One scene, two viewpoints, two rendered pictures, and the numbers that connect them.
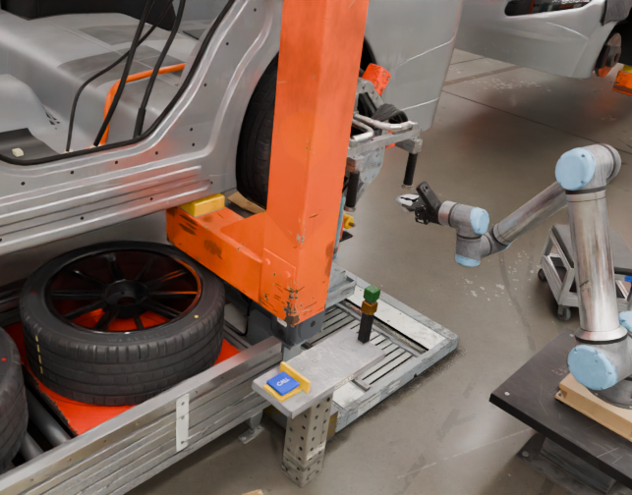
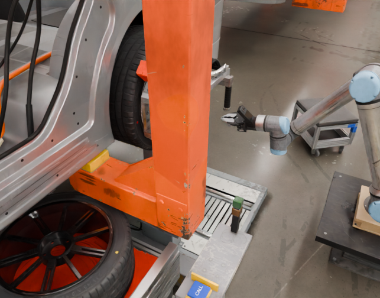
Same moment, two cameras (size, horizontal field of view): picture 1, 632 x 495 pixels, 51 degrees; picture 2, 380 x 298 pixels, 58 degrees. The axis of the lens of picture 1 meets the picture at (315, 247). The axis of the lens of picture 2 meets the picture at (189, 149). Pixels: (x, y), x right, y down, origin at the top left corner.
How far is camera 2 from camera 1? 0.79 m
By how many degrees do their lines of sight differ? 12
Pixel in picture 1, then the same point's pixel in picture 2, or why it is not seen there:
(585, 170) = (375, 87)
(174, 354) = (109, 288)
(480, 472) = (314, 281)
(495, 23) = not seen: outside the picture
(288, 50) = (154, 46)
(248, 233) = (139, 181)
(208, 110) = (83, 94)
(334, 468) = not seen: outside the picture
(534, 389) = (338, 224)
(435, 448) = (282, 272)
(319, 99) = (191, 83)
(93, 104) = not seen: outside the picture
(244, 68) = (103, 55)
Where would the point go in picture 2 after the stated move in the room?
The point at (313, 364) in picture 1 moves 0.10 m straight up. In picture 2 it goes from (210, 264) to (211, 249)
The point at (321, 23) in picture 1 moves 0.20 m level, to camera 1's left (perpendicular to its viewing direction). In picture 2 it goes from (185, 19) to (111, 23)
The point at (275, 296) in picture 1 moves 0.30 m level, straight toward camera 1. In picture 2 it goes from (171, 223) to (191, 284)
